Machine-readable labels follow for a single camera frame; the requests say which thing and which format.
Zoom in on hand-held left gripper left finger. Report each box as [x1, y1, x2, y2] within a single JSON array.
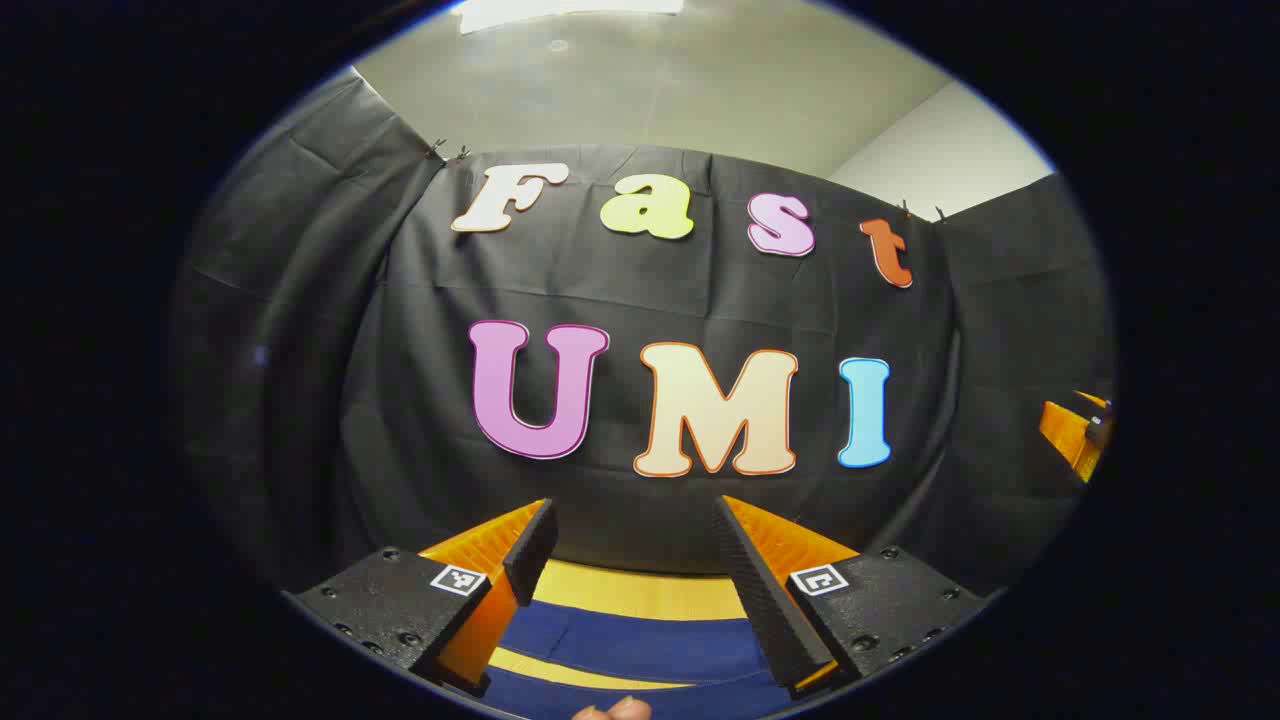
[[285, 497, 559, 698]]

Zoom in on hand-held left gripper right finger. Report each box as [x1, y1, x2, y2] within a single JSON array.
[[712, 494, 993, 701]]

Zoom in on blue jeans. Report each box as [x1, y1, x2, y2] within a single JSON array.
[[480, 600, 801, 720]]

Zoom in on black backdrop cloth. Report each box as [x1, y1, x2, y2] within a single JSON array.
[[172, 75, 1116, 601]]

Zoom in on ceiling light panel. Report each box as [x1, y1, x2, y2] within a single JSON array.
[[455, 0, 686, 36]]

